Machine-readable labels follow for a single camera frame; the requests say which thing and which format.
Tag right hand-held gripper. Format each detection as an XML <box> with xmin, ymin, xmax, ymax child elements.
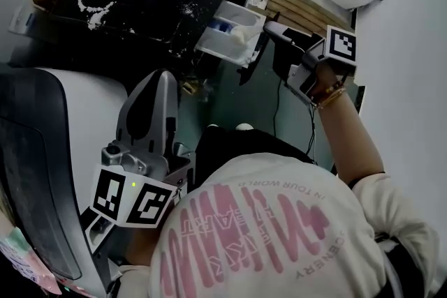
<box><xmin>263</xmin><ymin>20</ymin><xmax>358</xmax><ymax>105</ymax></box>

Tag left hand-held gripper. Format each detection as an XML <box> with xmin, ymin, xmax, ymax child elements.
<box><xmin>89</xmin><ymin>69</ymin><xmax>196</xmax><ymax>228</ymax></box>

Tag white detergent drawer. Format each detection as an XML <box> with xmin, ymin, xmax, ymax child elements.
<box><xmin>194</xmin><ymin>0</ymin><xmax>270</xmax><ymax>87</ymax></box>

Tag person's left forearm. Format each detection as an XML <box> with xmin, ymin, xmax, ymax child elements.
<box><xmin>124</xmin><ymin>223</ymin><xmax>166</xmax><ymax>268</ymax></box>

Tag person's right forearm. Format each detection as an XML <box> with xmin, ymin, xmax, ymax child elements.
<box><xmin>312</xmin><ymin>62</ymin><xmax>386</xmax><ymax>186</ymax></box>

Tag pink green detergent pouch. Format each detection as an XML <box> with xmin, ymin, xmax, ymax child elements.
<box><xmin>0</xmin><ymin>226</ymin><xmax>64</xmax><ymax>296</ymax></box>

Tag wooden slat pallet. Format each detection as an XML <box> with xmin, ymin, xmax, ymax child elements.
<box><xmin>265</xmin><ymin>0</ymin><xmax>358</xmax><ymax>38</ymax></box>

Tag grey white top-load washing machine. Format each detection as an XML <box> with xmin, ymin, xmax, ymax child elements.
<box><xmin>0</xmin><ymin>62</ymin><xmax>182</xmax><ymax>298</ymax></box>

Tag person's black trousers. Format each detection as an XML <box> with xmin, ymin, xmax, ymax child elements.
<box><xmin>193</xmin><ymin>125</ymin><xmax>315</xmax><ymax>186</ymax></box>

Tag black front-load washing machine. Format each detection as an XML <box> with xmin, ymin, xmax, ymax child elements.
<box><xmin>6</xmin><ymin>0</ymin><xmax>268</xmax><ymax>88</ymax></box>

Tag person's white printed shirt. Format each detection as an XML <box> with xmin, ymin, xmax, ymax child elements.
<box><xmin>118</xmin><ymin>153</ymin><xmax>441</xmax><ymax>298</ymax></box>

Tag black cable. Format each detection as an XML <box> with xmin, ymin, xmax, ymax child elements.
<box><xmin>271</xmin><ymin>78</ymin><xmax>318</xmax><ymax>165</ymax></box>

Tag beaded bracelet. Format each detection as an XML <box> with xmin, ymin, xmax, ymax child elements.
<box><xmin>312</xmin><ymin>79</ymin><xmax>347</xmax><ymax>111</ymax></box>

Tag white wall box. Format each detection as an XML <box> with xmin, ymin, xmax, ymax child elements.
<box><xmin>8</xmin><ymin>5</ymin><xmax>40</xmax><ymax>36</ymax></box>

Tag black shoulder strap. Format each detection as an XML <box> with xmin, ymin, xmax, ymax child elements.
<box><xmin>373</xmin><ymin>232</ymin><xmax>422</xmax><ymax>298</ymax></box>

